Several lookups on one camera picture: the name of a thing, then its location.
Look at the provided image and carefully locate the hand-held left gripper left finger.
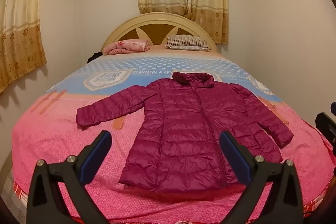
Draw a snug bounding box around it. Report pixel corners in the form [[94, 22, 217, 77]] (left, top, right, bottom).
[[28, 130, 113, 224]]

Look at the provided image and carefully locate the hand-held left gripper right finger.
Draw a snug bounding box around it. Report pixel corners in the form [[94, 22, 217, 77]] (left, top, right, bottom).
[[219, 131, 305, 224]]

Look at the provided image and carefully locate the magenta puffer jacket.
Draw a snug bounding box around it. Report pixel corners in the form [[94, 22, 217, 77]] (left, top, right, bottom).
[[76, 72, 294, 192]]

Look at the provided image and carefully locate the bed with pink blue sheet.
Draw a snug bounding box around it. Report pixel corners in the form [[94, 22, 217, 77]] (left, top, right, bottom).
[[10, 49, 336, 224]]

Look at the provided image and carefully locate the dark cloth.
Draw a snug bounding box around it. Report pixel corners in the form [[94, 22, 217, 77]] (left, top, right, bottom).
[[87, 51, 103, 63]]

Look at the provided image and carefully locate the pink floral folded blanket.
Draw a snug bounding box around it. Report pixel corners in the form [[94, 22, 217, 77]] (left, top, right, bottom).
[[102, 39, 151, 56]]

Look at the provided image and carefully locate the striped pillow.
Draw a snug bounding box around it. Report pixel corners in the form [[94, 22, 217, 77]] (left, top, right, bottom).
[[165, 34, 211, 51]]

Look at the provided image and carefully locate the cream wooden headboard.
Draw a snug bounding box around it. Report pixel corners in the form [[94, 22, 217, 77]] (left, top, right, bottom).
[[101, 12, 219, 52]]

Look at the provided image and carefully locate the beige floral wall curtain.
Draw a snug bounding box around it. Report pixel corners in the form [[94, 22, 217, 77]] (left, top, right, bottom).
[[0, 0, 51, 94]]

